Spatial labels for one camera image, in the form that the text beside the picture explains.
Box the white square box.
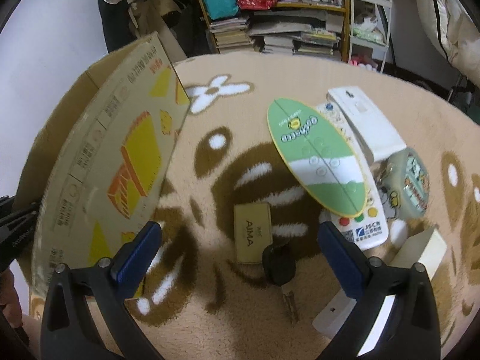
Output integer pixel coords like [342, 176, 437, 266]
[312, 289, 395, 356]

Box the cardboard box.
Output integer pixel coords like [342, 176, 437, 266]
[16, 33, 190, 296]

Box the black keys bunch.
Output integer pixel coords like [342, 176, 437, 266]
[262, 241, 299, 324]

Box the tan AIMA key tag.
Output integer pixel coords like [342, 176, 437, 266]
[233, 202, 272, 265]

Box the cream small box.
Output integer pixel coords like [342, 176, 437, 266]
[390, 225, 448, 280]

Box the white remote control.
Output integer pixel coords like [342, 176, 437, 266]
[317, 101, 389, 251]

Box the teal cartoon earbud case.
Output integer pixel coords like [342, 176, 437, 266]
[377, 147, 430, 220]

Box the beige patterned rug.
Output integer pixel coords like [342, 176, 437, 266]
[22, 51, 480, 360]

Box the flat white rectangular device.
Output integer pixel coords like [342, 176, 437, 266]
[327, 86, 407, 165]

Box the black hanging coat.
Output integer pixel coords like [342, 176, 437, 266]
[97, 0, 137, 53]

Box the beige trench coat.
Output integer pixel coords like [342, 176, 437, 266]
[128, 0, 186, 63]

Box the left stack of books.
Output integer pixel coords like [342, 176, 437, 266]
[208, 16, 255, 54]

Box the stack of books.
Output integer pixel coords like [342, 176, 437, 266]
[247, 7, 347, 60]
[208, 16, 255, 54]

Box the white duvet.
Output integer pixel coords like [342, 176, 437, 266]
[385, 0, 480, 95]

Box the right stack of books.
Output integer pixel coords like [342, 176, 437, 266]
[247, 7, 347, 60]

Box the white metal cart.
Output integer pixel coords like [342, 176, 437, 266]
[348, 0, 393, 73]

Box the yellow wooden shelf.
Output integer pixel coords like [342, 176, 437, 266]
[189, 0, 352, 61]

